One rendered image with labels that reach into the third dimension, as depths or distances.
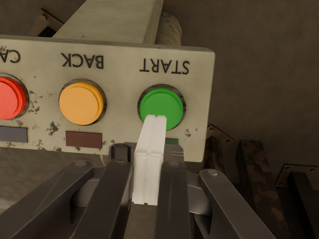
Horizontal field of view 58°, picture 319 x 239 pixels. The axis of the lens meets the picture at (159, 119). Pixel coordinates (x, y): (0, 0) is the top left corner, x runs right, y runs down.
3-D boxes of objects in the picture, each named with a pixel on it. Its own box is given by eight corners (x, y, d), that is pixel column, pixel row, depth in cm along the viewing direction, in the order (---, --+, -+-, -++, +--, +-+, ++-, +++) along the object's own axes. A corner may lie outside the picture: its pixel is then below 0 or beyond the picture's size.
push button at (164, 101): (181, 126, 28) (181, 133, 27) (140, 124, 28) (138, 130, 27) (184, 87, 27) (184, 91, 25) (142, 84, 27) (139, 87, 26)
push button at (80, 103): (105, 121, 29) (101, 127, 27) (66, 118, 29) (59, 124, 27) (105, 81, 27) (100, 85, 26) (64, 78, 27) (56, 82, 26)
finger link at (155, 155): (148, 154, 14) (163, 155, 14) (156, 114, 21) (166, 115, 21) (145, 205, 15) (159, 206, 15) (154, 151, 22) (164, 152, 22)
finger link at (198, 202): (159, 185, 13) (225, 190, 13) (164, 143, 18) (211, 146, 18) (157, 214, 14) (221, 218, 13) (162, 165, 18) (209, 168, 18)
